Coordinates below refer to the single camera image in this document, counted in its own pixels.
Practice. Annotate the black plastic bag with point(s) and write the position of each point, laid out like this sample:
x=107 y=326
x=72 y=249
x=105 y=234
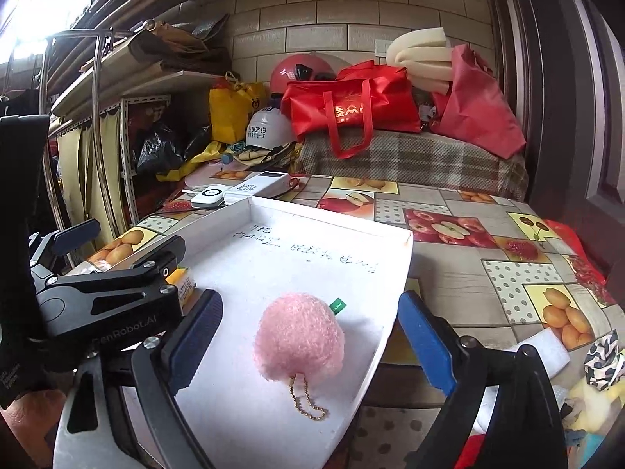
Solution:
x=156 y=149

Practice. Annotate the fruit-print tablecloth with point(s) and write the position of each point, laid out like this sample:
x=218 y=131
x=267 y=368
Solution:
x=464 y=273

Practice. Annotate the red non-woven bag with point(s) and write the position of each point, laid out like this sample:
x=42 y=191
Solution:
x=473 y=107

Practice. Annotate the wall socket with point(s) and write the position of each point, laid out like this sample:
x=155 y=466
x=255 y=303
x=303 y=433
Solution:
x=382 y=49

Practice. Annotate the red printed bag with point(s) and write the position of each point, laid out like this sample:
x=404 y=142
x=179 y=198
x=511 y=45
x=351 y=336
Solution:
x=586 y=268

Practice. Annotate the pink helmet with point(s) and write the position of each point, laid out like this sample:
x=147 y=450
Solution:
x=288 y=75

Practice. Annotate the yellow curtain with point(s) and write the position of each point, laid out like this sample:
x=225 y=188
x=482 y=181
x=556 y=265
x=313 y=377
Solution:
x=73 y=180

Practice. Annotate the person's left forearm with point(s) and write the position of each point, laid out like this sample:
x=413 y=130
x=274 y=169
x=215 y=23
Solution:
x=24 y=420

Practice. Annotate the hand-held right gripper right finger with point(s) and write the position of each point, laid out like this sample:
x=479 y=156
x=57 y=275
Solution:
x=425 y=347

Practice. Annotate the white cardboard box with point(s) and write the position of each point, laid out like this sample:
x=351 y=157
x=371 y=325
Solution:
x=302 y=273

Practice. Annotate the red tote bag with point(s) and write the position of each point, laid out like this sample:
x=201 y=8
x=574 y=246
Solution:
x=351 y=102

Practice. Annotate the white helmet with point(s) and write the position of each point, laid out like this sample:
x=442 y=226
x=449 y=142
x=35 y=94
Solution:
x=266 y=129

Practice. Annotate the yellow shopping bag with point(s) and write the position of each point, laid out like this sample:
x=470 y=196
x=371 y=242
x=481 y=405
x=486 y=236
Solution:
x=229 y=112

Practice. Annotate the brown door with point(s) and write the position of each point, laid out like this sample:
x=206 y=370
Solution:
x=561 y=132

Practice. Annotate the brown paper bags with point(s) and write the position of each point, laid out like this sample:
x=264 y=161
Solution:
x=171 y=44

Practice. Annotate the chrome clothes rail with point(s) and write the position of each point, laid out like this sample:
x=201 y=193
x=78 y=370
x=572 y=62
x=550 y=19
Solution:
x=73 y=34

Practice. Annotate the small yellow box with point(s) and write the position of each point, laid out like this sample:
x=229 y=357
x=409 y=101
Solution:
x=184 y=288

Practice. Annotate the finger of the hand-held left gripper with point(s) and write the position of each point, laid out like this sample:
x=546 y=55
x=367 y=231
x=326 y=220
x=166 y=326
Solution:
x=78 y=234
x=156 y=259

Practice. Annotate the rolled cream foam sheet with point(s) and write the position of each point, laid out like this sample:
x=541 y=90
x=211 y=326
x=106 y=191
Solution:
x=420 y=49

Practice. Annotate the cow-print cloth scrunchie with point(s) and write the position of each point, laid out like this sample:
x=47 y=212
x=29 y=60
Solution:
x=603 y=361

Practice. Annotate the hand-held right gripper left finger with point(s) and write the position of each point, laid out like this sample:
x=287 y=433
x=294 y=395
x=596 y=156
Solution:
x=195 y=342

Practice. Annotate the metal shelf rack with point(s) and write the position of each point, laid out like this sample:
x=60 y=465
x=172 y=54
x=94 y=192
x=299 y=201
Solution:
x=97 y=90

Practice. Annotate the yellow cloth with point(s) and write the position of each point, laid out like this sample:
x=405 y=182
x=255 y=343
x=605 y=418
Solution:
x=205 y=154

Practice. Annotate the plaid blanket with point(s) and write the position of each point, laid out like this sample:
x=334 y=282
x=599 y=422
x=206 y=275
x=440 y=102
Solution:
x=415 y=156

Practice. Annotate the yellow plush toy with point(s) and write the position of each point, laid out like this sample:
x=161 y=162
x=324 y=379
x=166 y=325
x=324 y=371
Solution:
x=591 y=403

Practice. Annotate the small white square device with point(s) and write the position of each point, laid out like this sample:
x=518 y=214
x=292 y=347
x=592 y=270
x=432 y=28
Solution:
x=207 y=195

